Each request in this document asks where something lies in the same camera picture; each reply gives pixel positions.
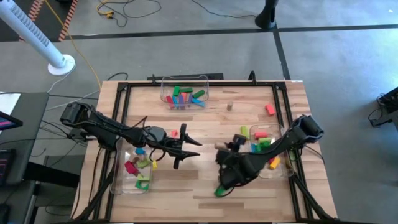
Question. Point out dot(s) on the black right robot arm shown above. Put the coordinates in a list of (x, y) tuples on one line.
[(280, 146)]

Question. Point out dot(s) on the red notched block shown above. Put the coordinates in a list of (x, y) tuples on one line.
[(174, 133)]

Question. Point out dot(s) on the yellow tape tag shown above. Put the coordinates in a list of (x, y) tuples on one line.
[(154, 165)]

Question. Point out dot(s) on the white paper sheet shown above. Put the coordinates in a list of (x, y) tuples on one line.
[(7, 102)]

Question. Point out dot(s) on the black pole stand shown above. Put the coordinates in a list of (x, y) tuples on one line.
[(266, 15)]

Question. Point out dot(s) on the blue rectangular block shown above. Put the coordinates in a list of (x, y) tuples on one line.
[(175, 101)]

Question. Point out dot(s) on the red rectangular block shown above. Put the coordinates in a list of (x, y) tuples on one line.
[(170, 101)]

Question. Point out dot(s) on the natural wood arch block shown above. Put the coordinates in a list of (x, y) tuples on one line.
[(136, 159)]

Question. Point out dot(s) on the black floor mat striped edge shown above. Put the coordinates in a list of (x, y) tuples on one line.
[(49, 15)]

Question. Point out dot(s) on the silver aluminium profile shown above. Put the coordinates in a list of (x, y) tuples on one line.
[(32, 202)]

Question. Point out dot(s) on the black tablet screen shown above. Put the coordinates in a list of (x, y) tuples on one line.
[(7, 123)]

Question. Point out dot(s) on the natural wood cylinder block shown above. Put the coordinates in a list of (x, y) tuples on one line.
[(229, 106)]

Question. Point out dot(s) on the black power adapter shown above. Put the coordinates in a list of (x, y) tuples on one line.
[(74, 136)]

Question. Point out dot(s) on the clear plastic bin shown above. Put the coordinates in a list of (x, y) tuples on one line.
[(202, 82), (121, 186), (286, 174)]

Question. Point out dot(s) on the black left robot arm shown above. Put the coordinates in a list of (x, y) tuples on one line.
[(102, 127)]

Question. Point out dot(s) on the long black bar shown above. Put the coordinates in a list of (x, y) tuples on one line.
[(217, 76)]

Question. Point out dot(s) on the orange-red cylinder block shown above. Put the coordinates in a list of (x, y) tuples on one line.
[(260, 135)]

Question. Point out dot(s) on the yellow cylinder block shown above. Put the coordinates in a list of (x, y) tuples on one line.
[(275, 163)]

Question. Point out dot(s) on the light green curved block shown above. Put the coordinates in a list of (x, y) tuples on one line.
[(244, 132)]

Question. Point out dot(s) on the light green arch block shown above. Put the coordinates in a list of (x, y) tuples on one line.
[(144, 162), (143, 178)]

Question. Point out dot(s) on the red cylinder block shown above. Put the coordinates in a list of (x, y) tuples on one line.
[(271, 160)]

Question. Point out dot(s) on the green thick block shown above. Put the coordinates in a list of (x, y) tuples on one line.
[(219, 192)]

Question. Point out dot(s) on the red arch block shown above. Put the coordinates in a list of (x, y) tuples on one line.
[(130, 168), (270, 109)]

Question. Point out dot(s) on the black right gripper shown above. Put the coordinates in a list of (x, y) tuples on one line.
[(236, 171)]

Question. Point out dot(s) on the black laptop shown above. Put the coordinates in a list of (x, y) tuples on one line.
[(4, 166)]

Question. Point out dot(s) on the purple long block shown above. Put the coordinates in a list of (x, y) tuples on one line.
[(189, 100), (181, 102)]

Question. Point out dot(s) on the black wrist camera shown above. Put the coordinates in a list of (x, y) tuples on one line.
[(238, 140), (156, 133)]

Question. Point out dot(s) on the black clamp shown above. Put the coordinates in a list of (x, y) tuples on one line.
[(252, 77)]

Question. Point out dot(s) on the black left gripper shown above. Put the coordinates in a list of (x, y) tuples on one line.
[(174, 146)]

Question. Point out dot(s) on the coral rectangular block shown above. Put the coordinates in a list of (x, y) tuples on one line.
[(184, 96)]

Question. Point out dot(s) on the black desk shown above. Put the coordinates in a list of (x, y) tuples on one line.
[(31, 124)]

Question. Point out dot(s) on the natural wood rectangular block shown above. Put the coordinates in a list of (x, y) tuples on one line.
[(220, 145)]

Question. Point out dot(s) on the small blue cylinder block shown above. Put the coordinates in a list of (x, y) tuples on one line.
[(253, 148)]

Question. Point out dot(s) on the white tower fan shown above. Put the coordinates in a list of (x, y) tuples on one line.
[(28, 31)]

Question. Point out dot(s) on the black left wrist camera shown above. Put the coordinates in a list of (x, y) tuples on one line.
[(156, 133)]

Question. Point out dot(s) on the light green cylinder block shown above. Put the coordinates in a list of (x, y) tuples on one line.
[(265, 140)]

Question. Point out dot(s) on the blue thick block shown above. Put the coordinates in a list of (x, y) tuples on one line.
[(198, 102)]

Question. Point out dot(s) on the dark green rectangular block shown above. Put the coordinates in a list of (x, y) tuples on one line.
[(199, 93)]

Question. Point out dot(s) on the blue arch block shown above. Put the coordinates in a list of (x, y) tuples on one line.
[(140, 151)]

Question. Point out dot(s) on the small green cylinder block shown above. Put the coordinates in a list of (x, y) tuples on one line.
[(265, 145)]

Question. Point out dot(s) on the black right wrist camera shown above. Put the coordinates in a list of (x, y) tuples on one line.
[(238, 140)]

